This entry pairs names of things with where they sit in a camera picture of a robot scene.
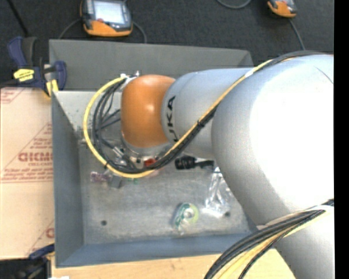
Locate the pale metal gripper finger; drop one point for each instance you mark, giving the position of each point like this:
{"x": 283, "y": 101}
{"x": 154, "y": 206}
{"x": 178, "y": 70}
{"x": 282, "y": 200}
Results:
{"x": 116, "y": 182}
{"x": 99, "y": 177}

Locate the grey metal bin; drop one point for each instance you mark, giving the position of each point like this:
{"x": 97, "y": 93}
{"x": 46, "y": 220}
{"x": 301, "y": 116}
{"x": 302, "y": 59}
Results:
{"x": 139, "y": 208}

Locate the green and clear round object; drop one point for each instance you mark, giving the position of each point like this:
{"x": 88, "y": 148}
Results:
{"x": 186, "y": 215}

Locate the brown cardboard board, red print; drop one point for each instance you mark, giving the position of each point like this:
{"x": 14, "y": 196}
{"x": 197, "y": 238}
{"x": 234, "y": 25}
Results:
{"x": 23, "y": 190}

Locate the clear crinkled plastic packet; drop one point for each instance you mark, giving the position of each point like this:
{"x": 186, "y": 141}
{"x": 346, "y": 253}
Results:
{"x": 218, "y": 196}

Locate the black cylinder on white bracket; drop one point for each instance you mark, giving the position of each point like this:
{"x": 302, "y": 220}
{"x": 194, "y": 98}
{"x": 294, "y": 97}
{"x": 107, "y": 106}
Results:
{"x": 186, "y": 163}

